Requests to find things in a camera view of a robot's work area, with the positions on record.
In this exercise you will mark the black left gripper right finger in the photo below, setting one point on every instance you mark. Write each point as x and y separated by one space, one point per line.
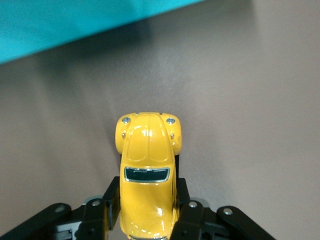
195 220

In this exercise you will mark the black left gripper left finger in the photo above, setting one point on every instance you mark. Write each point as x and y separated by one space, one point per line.
100 220

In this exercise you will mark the yellow beetle toy car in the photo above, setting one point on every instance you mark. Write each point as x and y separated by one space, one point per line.
147 150

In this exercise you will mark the brown table mat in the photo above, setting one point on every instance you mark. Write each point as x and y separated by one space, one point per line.
237 100

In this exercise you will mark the teal plastic bin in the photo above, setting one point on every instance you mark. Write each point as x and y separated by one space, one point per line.
62 22

